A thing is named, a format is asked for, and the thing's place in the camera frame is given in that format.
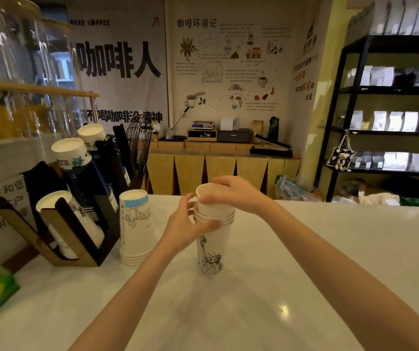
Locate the black tote with plush bear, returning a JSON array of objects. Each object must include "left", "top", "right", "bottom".
[{"left": 326, "top": 132, "right": 356, "bottom": 171}]

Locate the person's right forearm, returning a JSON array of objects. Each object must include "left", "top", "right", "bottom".
[{"left": 260, "top": 200, "right": 419, "bottom": 351}]

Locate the wooden shelf board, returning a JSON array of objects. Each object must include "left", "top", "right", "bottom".
[{"left": 0, "top": 76, "right": 100, "bottom": 99}]

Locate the stack of blue-star paper cups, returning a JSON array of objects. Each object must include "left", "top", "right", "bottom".
[{"left": 51, "top": 137, "right": 119, "bottom": 216}]

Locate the black metal shelf rack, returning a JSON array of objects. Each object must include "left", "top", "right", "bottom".
[{"left": 313, "top": 34, "right": 419, "bottom": 203}]

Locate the black and wooden cup holder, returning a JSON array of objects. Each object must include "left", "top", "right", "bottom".
[{"left": 0, "top": 124, "right": 148, "bottom": 268}]

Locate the small wooden box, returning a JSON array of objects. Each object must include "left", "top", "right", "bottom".
[{"left": 187, "top": 128, "right": 218, "bottom": 142}]

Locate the black pouch with yellow print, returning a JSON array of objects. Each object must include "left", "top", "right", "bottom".
[{"left": 266, "top": 116, "right": 280, "bottom": 141}]

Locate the black gooseneck stand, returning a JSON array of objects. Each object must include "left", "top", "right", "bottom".
[{"left": 165, "top": 105, "right": 192, "bottom": 141}]

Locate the white banner with black letters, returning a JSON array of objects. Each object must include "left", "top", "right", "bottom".
[{"left": 66, "top": 7, "right": 169, "bottom": 125}]

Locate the row of coffee bags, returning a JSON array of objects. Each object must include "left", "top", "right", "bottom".
[
  {"left": 345, "top": 0, "right": 419, "bottom": 46},
  {"left": 340, "top": 110, "right": 419, "bottom": 134},
  {"left": 344, "top": 65, "right": 419, "bottom": 89},
  {"left": 351, "top": 151, "right": 419, "bottom": 173}
]

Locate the white plastic bag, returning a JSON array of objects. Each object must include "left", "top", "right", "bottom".
[{"left": 357, "top": 190, "right": 400, "bottom": 206}]

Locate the black wire basket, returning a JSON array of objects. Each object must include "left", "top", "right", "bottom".
[{"left": 126, "top": 114, "right": 154, "bottom": 188}]

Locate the person's left forearm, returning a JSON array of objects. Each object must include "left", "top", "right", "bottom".
[{"left": 68, "top": 235, "right": 175, "bottom": 351}]

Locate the stack of statue-print paper cups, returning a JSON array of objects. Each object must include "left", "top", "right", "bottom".
[{"left": 193, "top": 207, "right": 236, "bottom": 275}]

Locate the wooden counter cabinet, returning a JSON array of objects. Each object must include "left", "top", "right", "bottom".
[{"left": 146, "top": 139, "right": 302, "bottom": 200}]

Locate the person's left hand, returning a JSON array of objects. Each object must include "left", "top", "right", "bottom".
[{"left": 160, "top": 193, "right": 223, "bottom": 255}]

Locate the black heat sealer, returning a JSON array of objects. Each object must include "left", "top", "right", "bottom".
[{"left": 249, "top": 134, "right": 293, "bottom": 158}]

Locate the glass jar with yellow contents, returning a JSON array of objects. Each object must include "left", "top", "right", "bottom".
[{"left": 0, "top": 94, "right": 22, "bottom": 140}]

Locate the stack of building-print paper cups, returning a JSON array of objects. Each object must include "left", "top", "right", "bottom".
[{"left": 119, "top": 189, "right": 156, "bottom": 267}]

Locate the stack of sketch-print paper cups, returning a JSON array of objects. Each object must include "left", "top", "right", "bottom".
[{"left": 36, "top": 190, "right": 105, "bottom": 261}]

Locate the plain white paper cup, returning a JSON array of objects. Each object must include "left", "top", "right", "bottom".
[{"left": 195, "top": 183, "right": 236, "bottom": 221}]

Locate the clear plastic bag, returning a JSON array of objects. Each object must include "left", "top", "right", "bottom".
[{"left": 275, "top": 175, "right": 322, "bottom": 202}]

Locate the large clear glass jar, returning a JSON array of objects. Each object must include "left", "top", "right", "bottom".
[{"left": 0, "top": 0, "right": 54, "bottom": 88}]

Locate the grey printer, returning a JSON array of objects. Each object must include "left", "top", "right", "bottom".
[{"left": 217, "top": 128, "right": 253, "bottom": 143}]

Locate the person's right hand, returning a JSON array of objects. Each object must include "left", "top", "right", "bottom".
[{"left": 196, "top": 175, "right": 269, "bottom": 217}]

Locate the illustrated coffee poster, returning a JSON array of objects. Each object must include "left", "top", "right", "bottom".
[{"left": 168, "top": 0, "right": 295, "bottom": 144}]

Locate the narrow poster with orange letters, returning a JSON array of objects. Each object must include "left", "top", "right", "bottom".
[{"left": 289, "top": 12, "right": 324, "bottom": 110}]

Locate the white paper notice sign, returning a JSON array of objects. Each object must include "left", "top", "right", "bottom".
[{"left": 0, "top": 175, "right": 32, "bottom": 254}]

